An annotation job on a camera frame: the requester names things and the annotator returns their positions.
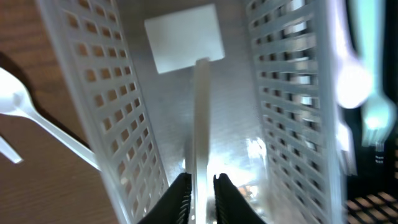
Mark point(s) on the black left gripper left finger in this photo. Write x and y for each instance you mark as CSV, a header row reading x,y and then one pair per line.
x,y
175,204

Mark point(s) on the white plastic spoon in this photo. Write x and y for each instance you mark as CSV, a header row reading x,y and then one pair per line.
x,y
201,136
16,101
8,151

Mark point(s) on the pale pink plastic fork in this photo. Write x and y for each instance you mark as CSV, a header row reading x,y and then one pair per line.
x,y
345,145

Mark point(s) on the mint green plastic fork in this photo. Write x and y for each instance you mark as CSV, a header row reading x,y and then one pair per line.
x,y
379,112

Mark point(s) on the pink plastic spoon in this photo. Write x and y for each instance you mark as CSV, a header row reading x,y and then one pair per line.
x,y
352,80

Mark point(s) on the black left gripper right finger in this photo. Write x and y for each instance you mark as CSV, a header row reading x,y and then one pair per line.
x,y
230,205

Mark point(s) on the clear plastic basket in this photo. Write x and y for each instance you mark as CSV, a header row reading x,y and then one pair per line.
x,y
129,68

